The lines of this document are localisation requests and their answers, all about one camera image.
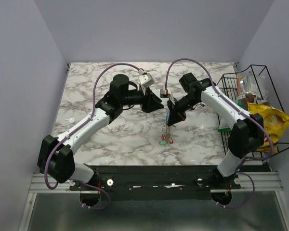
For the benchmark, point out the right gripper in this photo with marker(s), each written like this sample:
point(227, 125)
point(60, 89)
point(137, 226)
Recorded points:
point(176, 114)

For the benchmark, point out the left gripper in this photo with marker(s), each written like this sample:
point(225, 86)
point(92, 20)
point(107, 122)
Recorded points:
point(150, 102)

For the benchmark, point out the blue key tag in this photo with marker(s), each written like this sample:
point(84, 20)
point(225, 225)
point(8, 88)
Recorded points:
point(167, 117)

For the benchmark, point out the grey curved keyring holder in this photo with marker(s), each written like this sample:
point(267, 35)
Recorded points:
point(166, 131)

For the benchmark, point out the green key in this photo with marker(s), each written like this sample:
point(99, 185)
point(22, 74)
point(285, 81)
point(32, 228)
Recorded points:
point(162, 142)

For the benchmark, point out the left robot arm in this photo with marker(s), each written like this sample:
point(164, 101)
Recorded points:
point(56, 156)

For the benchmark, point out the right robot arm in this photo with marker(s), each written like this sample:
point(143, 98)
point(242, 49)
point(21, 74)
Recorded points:
point(247, 134)

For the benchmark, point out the green snack packet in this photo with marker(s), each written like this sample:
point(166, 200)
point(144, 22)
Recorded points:
point(223, 126)

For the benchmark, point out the dark green snack bag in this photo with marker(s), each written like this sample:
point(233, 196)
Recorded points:
point(242, 102)

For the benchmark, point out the beige bottle white cap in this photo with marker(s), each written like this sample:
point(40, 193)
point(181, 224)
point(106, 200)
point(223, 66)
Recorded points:
point(71, 120)

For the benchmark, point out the clear snack packet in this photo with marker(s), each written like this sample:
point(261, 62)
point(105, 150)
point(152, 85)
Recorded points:
point(255, 85)

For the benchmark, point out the yellow chips bag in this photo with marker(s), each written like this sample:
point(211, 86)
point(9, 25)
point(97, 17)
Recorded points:
point(276, 121)

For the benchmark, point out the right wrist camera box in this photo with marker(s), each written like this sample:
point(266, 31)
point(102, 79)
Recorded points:
point(165, 93)

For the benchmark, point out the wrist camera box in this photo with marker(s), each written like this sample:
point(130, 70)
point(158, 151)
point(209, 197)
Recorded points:
point(146, 80)
point(165, 93)

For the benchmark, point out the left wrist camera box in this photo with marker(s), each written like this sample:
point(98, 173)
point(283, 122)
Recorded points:
point(146, 80)

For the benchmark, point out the black wire basket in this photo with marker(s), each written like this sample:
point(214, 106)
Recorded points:
point(228, 86)

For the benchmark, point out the black mounting rail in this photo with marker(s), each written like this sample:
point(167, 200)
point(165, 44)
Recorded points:
point(153, 183)

